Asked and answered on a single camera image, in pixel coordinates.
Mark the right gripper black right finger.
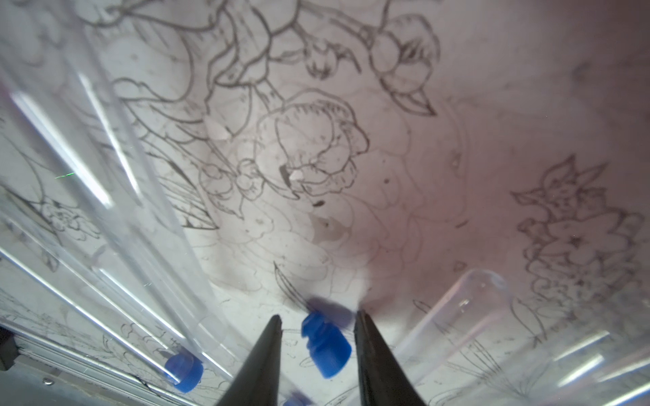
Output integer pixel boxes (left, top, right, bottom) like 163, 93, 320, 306
354, 311, 426, 406

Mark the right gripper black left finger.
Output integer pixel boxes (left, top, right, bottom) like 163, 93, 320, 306
217, 315, 283, 406

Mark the blue stopper five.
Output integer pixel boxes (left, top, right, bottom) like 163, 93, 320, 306
301, 311, 352, 379

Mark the test tube blue stopper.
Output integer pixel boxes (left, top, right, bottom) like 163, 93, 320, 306
1, 218, 205, 393
393, 270, 512, 386
1, 1, 247, 385

